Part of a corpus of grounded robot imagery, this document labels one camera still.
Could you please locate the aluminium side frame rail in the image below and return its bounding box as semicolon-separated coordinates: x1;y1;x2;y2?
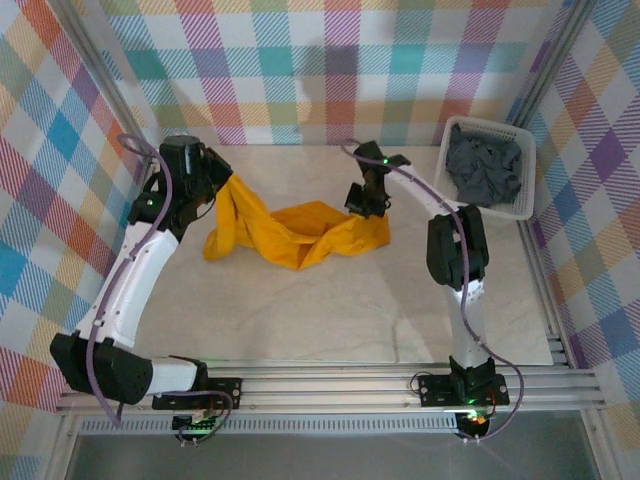
517;219;576;369

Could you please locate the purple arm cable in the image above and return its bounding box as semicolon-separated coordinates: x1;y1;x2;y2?
85;133;176;429
341;139;525;442

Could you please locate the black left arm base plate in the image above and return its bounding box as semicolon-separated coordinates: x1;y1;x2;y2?
151;377;245;412

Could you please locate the grey crumpled t-shirt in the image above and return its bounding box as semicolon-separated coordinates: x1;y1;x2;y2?
444;123;524;209

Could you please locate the yellow t-shirt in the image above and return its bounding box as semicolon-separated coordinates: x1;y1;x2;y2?
202;173;392;272

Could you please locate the aluminium frame post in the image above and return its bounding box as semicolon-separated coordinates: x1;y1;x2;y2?
47;0;166;171
507;0;596;131

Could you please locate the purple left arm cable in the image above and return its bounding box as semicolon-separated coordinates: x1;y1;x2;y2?
85;133;176;429

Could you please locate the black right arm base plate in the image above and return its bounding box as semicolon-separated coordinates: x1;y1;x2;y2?
416;372;509;409

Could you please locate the white plastic basket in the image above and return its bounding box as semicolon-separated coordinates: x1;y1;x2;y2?
432;115;538;222

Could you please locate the slotted grey cable duct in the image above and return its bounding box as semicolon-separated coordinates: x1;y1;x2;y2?
79;417;460;438

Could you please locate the blue object at edge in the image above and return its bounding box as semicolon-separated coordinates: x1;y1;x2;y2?
0;0;640;480

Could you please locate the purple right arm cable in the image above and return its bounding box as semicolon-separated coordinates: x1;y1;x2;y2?
341;139;525;442

